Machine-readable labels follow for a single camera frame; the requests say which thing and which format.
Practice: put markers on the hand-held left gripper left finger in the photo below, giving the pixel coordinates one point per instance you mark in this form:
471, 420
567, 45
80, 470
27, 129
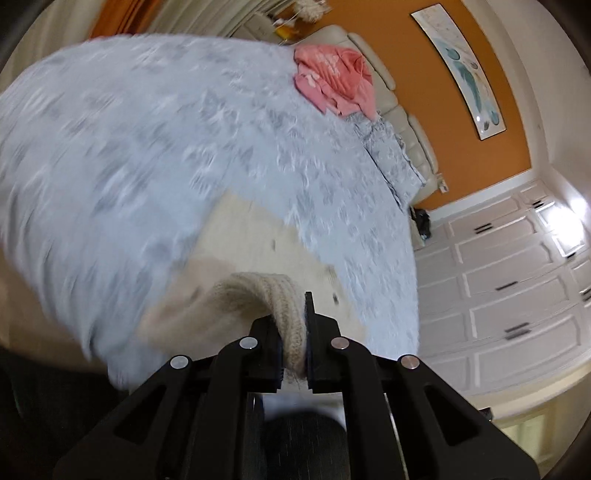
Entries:
268, 355

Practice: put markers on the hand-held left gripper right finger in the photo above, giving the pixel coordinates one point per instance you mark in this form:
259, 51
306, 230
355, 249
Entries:
310, 355

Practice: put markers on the beige knit sweater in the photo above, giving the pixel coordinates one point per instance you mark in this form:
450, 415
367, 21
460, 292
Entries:
258, 295

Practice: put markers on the black object beside bed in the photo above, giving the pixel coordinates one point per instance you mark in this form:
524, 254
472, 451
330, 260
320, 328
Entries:
421, 224

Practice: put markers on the white panelled wardrobe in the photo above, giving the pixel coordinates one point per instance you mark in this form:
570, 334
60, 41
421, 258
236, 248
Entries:
508, 295

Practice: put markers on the grey patterned pillow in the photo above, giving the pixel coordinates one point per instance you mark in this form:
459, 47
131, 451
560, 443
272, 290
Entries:
392, 157

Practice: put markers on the grey patterned bed blanket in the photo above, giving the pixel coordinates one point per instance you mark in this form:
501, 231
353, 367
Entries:
161, 138

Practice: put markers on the beige padded headboard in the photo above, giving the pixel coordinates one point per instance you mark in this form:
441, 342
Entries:
415, 134

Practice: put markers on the pink garment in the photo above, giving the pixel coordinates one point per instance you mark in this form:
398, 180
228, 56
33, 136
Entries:
337, 78

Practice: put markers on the white curtain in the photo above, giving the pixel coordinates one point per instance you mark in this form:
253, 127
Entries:
217, 14

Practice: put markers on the long framed wall painting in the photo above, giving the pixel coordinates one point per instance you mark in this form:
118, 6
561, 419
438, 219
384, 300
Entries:
466, 69

